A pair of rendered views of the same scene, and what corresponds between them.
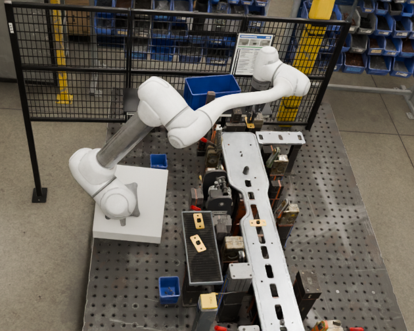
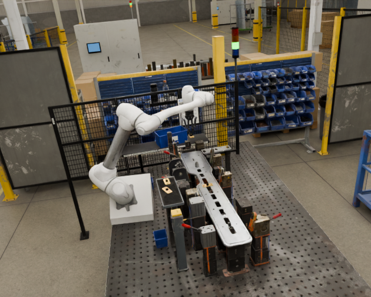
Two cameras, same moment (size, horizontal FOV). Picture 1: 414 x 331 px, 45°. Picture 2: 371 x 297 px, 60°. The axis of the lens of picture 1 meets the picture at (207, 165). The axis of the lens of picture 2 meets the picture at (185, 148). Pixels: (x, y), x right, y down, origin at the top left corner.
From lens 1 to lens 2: 0.96 m
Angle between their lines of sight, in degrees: 22
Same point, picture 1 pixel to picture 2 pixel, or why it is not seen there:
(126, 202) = (124, 186)
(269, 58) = (188, 89)
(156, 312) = (155, 253)
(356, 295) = (285, 221)
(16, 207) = (70, 244)
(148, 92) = (121, 109)
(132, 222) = (133, 208)
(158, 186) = (145, 184)
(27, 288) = (79, 287)
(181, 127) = (142, 122)
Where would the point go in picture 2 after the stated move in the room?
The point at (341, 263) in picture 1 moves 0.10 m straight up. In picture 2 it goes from (271, 207) to (272, 198)
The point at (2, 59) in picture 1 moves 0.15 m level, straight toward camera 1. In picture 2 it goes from (58, 168) to (59, 172)
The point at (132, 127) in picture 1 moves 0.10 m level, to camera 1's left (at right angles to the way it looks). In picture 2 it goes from (117, 135) to (105, 135)
